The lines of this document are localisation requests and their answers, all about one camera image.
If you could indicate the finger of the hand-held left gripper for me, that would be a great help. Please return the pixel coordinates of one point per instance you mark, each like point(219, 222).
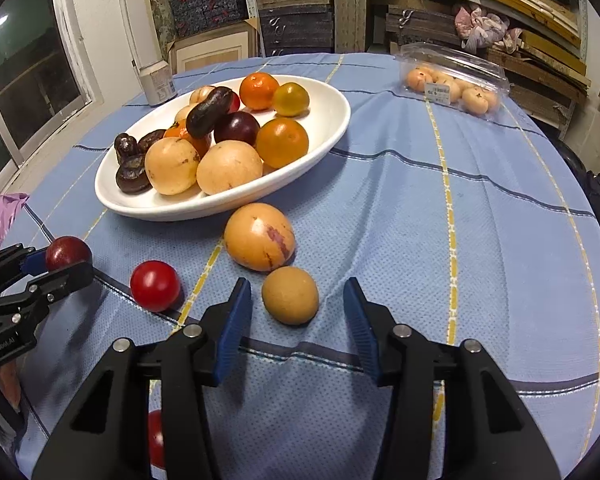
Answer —
point(35, 262)
point(72, 275)

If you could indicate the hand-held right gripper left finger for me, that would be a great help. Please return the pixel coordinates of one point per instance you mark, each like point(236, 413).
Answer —
point(232, 325)

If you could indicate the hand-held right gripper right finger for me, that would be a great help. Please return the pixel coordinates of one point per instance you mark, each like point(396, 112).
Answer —
point(361, 325)

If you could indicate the small dark red plum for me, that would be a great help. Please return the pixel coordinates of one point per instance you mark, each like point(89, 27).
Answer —
point(67, 251)

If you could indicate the round brown fruit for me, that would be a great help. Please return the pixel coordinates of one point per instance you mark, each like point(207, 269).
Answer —
point(290, 295)

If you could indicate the small yellow spotted fruit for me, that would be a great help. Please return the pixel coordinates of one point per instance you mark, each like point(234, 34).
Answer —
point(172, 165)

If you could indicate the large yellow spotted fruit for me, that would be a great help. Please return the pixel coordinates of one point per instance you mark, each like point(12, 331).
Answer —
point(228, 167)

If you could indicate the yellow-orange tangerine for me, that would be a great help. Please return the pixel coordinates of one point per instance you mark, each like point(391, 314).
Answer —
point(282, 142)

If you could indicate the large dark red plum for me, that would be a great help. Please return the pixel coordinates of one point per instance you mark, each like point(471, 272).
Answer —
point(236, 128)

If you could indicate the white oval plate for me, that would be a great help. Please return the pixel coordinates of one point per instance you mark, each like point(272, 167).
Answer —
point(310, 125)

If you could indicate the small pale pepino melon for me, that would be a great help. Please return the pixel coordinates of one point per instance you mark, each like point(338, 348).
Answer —
point(200, 94)

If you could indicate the red cherry tomato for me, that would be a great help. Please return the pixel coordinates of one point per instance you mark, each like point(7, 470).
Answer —
point(155, 285)
point(235, 102)
point(155, 437)

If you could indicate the green-tinged tangerine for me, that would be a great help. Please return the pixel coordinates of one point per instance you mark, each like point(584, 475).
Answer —
point(291, 100)

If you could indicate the large orange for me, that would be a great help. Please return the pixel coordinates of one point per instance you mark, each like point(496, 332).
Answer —
point(258, 91)

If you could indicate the group of pale orange fruits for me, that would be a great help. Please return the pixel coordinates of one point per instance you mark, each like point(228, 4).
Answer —
point(475, 97)

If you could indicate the person's left hand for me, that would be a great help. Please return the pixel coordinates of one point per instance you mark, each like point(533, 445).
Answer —
point(11, 385)

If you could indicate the purple cloth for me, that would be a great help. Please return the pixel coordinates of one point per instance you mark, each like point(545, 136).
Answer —
point(0, 215)

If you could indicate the purple-striped pepino melon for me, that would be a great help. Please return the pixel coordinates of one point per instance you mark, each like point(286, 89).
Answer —
point(259, 236)

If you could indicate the blue checked tablecloth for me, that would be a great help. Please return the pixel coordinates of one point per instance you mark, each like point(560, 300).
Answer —
point(455, 235)

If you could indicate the small mandarin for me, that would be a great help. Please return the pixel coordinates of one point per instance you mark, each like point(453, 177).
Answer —
point(180, 133)

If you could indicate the aluminium framed window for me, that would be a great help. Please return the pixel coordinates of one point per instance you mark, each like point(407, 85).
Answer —
point(25, 70)

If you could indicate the white plastic jar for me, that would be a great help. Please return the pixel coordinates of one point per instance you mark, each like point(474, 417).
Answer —
point(156, 82)

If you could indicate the cream framed panel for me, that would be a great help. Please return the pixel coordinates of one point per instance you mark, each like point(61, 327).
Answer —
point(210, 50)

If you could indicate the clear plastic clamshell box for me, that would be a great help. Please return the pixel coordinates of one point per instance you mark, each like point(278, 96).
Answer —
point(455, 62)

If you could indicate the marble pattern slab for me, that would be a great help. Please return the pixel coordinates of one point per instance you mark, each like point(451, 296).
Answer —
point(157, 5)

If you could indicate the stack of red-blue patterned boxes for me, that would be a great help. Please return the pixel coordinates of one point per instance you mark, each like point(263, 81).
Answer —
point(207, 5)

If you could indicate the tan perforated box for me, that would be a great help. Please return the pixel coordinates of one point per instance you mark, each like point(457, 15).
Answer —
point(350, 22)

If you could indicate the stack of brown wooden boxes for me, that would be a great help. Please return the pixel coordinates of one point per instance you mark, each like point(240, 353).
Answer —
point(420, 25)

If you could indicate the stack of dark flat boxes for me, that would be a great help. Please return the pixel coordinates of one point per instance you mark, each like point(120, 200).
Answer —
point(295, 22)

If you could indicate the metal shelf rack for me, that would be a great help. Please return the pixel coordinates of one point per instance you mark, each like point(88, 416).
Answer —
point(251, 5)

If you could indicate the pink plastic bag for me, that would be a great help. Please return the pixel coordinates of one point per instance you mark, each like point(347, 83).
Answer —
point(485, 27)

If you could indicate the stack of yellow flat boxes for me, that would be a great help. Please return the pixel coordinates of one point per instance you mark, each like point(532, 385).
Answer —
point(540, 30)

